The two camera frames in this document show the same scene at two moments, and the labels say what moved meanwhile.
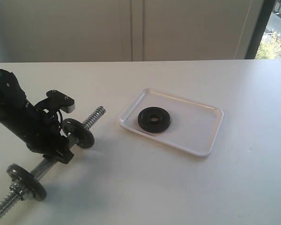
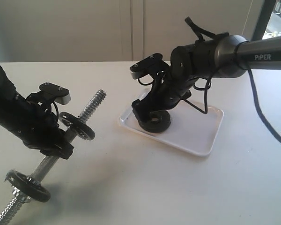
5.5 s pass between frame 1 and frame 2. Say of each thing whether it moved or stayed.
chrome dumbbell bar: moved
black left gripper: stayed
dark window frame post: stayed
